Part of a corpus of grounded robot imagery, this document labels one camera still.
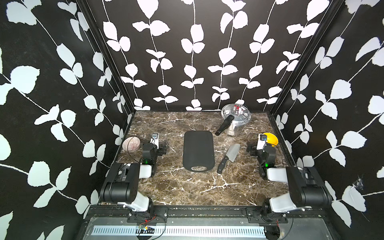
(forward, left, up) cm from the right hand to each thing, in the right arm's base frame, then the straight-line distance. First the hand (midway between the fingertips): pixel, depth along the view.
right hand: (255, 140), depth 93 cm
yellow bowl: (+7, -16, -9) cm, 20 cm away
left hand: (0, +63, +1) cm, 63 cm away
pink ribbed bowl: (-1, +81, -5) cm, 82 cm away
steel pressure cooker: (+15, +11, +7) cm, 20 cm away
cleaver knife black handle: (-15, +22, -8) cm, 28 cm away
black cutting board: (-3, +36, -8) cm, 37 cm away
